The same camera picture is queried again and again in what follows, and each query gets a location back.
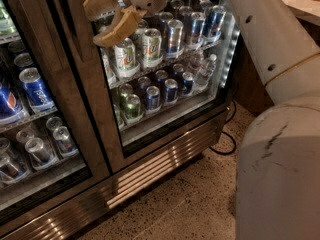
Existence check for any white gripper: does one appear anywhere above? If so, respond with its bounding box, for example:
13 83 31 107
83 0 168 47

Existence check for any glass fridge door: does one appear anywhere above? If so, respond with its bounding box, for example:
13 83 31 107
0 0 111 232
53 0 242 172

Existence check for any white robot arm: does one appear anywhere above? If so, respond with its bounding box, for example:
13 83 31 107
229 0 320 240

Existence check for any steel fridge base grille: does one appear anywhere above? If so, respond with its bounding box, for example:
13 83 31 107
1 110 228 240

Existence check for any front 7up can right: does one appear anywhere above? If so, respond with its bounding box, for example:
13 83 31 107
141 28 162 68

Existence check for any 7up can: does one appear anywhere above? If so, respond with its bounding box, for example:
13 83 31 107
114 38 140 78
141 28 162 68

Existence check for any front 7up can left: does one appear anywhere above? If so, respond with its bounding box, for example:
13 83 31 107
114 38 140 78

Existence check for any front Red Bull can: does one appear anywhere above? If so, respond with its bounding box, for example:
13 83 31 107
165 19 183 58

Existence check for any red bull can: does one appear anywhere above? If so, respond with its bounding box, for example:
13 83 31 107
165 19 183 58
185 12 205 46
203 5 226 41

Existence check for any Red Bull can middle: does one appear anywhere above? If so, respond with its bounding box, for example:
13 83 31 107
185 12 205 46

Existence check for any blue soda can front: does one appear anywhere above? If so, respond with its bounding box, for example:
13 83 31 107
145 86 160 112

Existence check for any blue soda can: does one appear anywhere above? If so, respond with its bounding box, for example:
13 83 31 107
163 78 178 104
181 72 194 95
145 86 160 112

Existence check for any green soda can front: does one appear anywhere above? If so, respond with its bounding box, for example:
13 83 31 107
124 94 142 123

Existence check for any blue soda can middle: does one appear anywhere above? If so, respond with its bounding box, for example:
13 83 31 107
163 78 178 104

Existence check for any blue soda can right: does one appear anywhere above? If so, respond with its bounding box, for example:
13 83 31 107
181 72 194 95

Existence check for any Red Bull can right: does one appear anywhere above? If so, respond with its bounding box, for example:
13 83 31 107
203 5 226 41

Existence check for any clear water bottle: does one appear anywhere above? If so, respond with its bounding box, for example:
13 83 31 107
194 54 217 90

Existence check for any front blue Pepsi can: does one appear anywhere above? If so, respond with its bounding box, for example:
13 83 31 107
19 67 55 113

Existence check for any silver blue can lower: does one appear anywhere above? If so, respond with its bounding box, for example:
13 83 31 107
53 126 78 158

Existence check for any large Pepsi can left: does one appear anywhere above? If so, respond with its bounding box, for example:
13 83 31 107
0 76 27 125

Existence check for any silver can lower left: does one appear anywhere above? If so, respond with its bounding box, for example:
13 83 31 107
25 137 58 170

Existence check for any black power cable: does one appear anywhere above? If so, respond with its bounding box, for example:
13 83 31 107
209 98 238 156

